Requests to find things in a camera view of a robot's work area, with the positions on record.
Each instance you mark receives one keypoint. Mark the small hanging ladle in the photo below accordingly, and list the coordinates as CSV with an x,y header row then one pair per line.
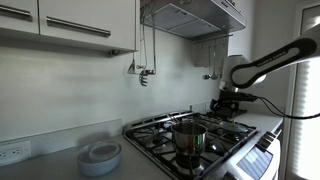
x,y
214,76
220,63
206,76

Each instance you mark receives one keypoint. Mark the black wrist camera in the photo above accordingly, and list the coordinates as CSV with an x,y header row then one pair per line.
x,y
241,96

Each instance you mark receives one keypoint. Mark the stainless steel gas range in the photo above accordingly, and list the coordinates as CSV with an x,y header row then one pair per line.
x,y
253,163

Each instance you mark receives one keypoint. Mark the small under-cabinet fixture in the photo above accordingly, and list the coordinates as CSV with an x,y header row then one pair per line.
x,y
113,52

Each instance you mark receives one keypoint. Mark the hanging steel spatula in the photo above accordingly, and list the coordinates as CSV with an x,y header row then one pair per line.
x,y
132,69

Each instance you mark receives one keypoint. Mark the hanging steel utensil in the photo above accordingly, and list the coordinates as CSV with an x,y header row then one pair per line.
x,y
154,50

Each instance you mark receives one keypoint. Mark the white upper cabinet door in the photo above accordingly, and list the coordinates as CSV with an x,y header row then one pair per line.
x,y
16,25
86,13

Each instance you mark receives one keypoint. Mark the stainless steel range hood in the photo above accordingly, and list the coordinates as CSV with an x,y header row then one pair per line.
x,y
196,18

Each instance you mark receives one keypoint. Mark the glass lid with knob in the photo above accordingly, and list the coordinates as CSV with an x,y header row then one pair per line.
x,y
234,127

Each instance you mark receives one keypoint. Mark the steel range knob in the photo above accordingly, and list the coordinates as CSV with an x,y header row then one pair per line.
x,y
228,176
263,142
270,136

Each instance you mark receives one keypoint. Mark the white window blind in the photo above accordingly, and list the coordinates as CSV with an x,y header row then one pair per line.
x,y
308,140

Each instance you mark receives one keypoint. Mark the light blue bowl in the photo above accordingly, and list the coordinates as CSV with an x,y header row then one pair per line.
x,y
100,166

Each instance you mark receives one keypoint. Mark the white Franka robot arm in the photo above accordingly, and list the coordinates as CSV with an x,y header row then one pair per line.
x,y
240,63

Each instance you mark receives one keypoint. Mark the stainless steel pot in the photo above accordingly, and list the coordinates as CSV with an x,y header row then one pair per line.
x,y
188,141

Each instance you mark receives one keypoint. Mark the white wall outlet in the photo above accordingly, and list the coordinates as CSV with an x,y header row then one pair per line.
x,y
13,153

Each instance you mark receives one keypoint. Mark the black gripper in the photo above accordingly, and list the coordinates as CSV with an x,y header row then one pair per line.
x,y
224,105

